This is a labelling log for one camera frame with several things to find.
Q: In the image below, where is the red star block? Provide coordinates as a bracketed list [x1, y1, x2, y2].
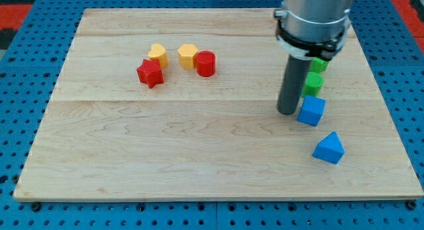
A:
[136, 59, 164, 89]

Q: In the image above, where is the yellow heart block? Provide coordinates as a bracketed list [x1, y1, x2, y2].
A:
[148, 43, 168, 68]

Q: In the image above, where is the green circle block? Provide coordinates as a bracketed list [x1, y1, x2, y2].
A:
[301, 72, 324, 97]

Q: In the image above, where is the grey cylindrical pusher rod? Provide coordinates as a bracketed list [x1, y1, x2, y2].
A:
[277, 56, 312, 115]

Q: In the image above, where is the yellow hexagon block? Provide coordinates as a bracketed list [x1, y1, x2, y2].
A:
[178, 44, 198, 70]

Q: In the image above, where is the blue triangle block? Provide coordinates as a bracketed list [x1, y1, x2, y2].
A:
[312, 131, 345, 164]

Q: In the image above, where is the blue cube block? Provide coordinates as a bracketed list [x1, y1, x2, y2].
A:
[297, 95, 326, 127]

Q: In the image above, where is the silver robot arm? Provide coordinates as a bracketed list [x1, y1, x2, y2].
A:
[274, 0, 353, 61]

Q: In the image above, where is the wooden board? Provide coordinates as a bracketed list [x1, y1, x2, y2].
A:
[14, 9, 423, 202]

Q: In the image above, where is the red cylinder block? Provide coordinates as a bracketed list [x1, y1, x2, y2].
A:
[195, 50, 216, 77]

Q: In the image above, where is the green star block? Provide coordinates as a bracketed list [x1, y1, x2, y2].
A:
[309, 58, 329, 74]

